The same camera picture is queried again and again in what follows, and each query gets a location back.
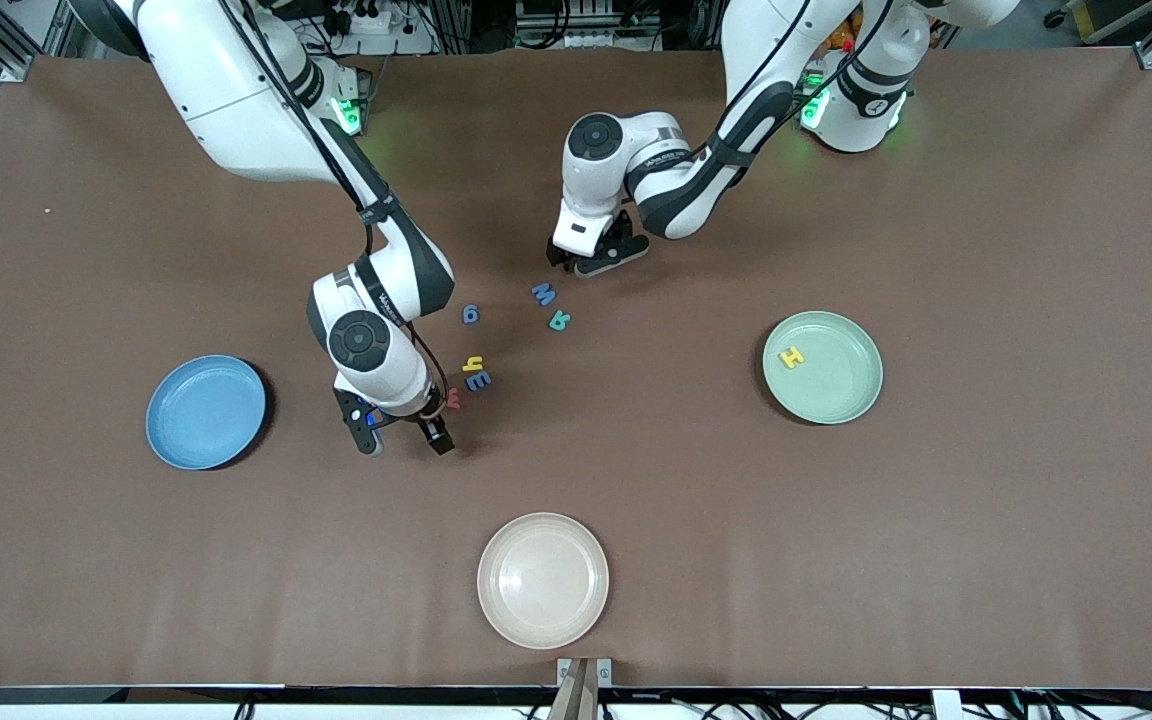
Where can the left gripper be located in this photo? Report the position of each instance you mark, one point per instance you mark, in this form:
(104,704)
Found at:
(620,232)

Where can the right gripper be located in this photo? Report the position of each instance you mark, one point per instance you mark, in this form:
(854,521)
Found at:
(429,424)

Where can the teal foam letter R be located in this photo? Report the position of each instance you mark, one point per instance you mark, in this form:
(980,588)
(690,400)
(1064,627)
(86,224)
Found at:
(557,322)

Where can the yellow foam letter H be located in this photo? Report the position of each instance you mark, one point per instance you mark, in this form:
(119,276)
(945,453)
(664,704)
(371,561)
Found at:
(476,365)
(791,357)

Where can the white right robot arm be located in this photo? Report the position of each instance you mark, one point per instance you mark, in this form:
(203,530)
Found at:
(236,100)

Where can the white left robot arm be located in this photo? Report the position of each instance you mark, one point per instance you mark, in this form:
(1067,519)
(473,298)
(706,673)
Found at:
(766,40)

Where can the blue foam letter M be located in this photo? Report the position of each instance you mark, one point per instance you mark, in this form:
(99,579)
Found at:
(543,294)

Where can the blue foam letter E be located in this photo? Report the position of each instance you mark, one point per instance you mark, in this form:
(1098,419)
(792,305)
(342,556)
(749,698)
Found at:
(478,381)

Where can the beige plate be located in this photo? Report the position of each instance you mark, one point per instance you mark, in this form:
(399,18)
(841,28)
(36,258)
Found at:
(543,580)

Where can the blue plate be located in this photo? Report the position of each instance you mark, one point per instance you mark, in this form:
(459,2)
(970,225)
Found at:
(206,412)

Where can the grey equipment rack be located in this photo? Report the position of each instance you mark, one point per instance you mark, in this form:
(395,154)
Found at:
(586,20)

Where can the green plate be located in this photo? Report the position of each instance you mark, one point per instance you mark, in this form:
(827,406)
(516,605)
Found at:
(836,385)

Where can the white power strip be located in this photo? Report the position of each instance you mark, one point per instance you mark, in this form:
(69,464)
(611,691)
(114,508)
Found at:
(376,22)

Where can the orange bags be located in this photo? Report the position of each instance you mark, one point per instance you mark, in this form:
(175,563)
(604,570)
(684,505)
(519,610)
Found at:
(841,38)

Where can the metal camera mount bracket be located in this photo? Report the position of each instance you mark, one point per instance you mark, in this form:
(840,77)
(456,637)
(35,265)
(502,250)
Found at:
(584,690)

